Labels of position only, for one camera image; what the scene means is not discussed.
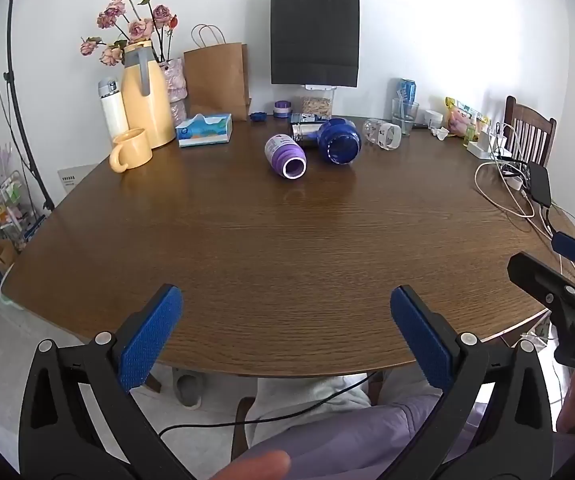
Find black tripod stand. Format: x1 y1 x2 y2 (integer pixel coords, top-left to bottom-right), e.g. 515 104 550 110
0 0 56 211

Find clear food container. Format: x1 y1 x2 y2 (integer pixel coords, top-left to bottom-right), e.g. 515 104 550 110
299 83 337 120

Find wooden chair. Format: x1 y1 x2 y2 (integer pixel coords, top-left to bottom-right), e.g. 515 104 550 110
504 95 557 167

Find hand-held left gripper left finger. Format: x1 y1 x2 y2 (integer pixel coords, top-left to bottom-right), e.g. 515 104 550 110
18 284 188 480

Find brown paper bag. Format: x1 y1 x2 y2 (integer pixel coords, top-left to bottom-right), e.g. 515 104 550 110
183 24 252 122

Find person's left hand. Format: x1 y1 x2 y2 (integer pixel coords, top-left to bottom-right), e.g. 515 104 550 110
201 450 292 480

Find blue tissue box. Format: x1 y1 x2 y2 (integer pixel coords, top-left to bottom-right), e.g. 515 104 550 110
175 113 233 148

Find person's right forearm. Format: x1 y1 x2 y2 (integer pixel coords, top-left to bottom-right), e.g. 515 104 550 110
556 367 575 433

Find blue cup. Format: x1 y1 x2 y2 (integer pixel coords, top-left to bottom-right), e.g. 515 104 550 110
317 117 364 166

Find white cable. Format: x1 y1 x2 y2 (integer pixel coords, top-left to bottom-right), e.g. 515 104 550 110
475 159 549 219

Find black cable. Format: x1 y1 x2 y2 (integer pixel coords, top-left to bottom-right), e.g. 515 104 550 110
157 371 384 442

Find black power bank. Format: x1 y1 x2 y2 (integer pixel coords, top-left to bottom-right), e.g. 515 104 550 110
527 161 552 208

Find wire rack with items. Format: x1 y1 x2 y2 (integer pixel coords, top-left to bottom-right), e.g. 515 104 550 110
0 135 44 281

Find dried pink flowers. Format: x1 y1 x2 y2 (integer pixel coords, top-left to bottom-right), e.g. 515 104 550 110
80 0 179 67

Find white power strip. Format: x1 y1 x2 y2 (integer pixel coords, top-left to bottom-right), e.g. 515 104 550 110
469 132 514 161

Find yellow thermos jug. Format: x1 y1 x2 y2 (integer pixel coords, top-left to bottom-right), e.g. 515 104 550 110
120 42 177 150

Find purple cup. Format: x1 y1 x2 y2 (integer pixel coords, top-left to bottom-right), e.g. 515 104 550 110
264 134 308 180

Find grey slipper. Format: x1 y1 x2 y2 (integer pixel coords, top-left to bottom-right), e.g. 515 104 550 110
173 367 203 409

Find clear glass cup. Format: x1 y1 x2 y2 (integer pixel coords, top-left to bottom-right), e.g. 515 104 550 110
363 119 402 151

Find black paper bag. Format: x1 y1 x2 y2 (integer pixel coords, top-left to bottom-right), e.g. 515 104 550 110
270 0 360 87

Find pink vase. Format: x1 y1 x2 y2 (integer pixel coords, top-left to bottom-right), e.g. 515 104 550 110
160 57 189 122

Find steel cup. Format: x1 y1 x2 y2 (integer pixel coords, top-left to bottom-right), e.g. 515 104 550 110
290 114 331 149

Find yellow mug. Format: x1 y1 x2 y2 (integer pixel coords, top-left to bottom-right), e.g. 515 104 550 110
109 127 153 174

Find white flask bottle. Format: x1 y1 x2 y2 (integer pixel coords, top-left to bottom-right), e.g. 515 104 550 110
98 76 129 143

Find colourful snack packet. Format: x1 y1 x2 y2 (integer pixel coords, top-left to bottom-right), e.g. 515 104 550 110
444 96 491 136

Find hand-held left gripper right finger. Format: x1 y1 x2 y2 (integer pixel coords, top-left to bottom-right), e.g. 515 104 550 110
387 285 554 480

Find drinking glass with straws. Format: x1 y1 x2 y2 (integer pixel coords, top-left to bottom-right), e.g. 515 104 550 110
392 91 419 136

